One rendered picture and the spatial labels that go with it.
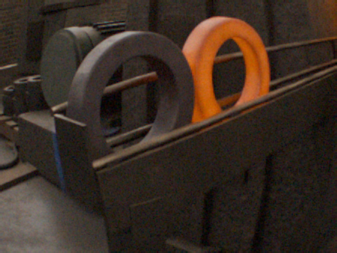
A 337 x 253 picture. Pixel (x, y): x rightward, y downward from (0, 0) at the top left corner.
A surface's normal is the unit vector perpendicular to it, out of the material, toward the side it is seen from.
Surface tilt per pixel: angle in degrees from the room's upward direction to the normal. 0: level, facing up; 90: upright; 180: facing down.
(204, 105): 90
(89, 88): 90
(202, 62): 90
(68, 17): 90
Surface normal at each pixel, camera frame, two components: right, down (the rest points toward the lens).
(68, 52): -0.72, 0.16
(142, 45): 0.70, 0.18
